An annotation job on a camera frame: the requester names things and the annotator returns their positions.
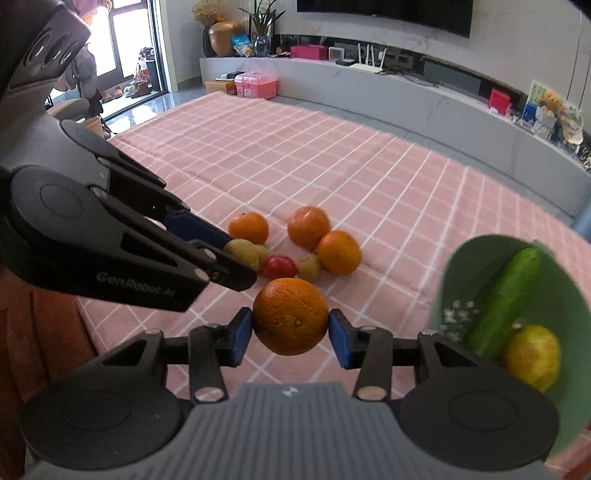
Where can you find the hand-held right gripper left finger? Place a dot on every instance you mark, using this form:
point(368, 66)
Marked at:
point(240, 337)

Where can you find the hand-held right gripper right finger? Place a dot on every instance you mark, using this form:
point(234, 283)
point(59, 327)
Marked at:
point(339, 339)

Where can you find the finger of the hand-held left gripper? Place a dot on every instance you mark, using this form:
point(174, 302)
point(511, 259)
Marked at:
point(198, 228)
point(231, 272)

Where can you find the small green jujube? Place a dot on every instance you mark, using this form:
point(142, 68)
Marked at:
point(310, 267)
point(242, 253)
point(263, 257)

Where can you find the orange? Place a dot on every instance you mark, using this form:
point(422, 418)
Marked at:
point(291, 316)
point(339, 252)
point(309, 227)
point(248, 227)

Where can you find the red tomato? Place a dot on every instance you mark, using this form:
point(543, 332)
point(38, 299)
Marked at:
point(279, 266)

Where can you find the green bowl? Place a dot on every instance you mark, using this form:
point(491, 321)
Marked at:
point(466, 263)

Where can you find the beige cup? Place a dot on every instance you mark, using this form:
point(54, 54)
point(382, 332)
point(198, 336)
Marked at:
point(93, 127)

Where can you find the pink checked tablecloth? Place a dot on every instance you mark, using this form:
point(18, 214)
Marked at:
point(323, 161)

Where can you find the wooden box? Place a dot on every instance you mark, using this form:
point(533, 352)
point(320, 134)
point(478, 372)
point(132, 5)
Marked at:
point(220, 86)

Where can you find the brown boots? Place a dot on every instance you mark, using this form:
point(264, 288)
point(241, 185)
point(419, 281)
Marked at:
point(140, 88)

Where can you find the pink storage box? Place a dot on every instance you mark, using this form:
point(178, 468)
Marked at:
point(256, 85)

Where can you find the green cucumber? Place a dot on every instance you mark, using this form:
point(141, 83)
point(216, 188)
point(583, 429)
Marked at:
point(503, 300)

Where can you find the blue snack bag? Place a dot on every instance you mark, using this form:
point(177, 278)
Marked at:
point(242, 45)

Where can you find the golden brown vase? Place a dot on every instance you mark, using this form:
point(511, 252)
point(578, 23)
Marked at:
point(226, 39)

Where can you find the yellow green lemon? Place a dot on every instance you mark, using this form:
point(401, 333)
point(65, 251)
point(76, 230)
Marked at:
point(531, 357)

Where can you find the glass balcony door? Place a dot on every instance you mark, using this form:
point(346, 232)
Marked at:
point(129, 41)

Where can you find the pink tissue box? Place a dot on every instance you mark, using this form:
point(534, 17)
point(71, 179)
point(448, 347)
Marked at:
point(308, 51)

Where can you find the dried flowers in dark vase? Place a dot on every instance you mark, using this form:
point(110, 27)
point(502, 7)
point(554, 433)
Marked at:
point(207, 18)

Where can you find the green plant in glass vase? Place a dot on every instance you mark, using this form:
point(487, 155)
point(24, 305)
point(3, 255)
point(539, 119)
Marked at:
point(263, 27)

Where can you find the small black box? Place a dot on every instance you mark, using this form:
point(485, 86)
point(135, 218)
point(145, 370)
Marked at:
point(346, 62)

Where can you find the small white clock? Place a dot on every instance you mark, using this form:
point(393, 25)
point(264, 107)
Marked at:
point(338, 53)

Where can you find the grey marble television bench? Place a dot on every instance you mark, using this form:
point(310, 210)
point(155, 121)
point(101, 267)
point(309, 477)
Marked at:
point(392, 99)

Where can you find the white router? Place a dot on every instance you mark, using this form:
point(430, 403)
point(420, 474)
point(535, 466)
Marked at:
point(369, 64)

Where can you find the grey soundbar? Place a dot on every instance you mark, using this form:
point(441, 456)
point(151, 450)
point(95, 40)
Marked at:
point(452, 81)

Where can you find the black curved television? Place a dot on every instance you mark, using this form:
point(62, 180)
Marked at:
point(385, 14)

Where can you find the red box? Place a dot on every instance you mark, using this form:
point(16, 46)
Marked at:
point(500, 100)

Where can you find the teddy bear bouquet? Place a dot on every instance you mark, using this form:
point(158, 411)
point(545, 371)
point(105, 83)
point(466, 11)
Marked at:
point(551, 106)

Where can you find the green picture card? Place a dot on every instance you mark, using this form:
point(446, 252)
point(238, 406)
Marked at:
point(535, 90)

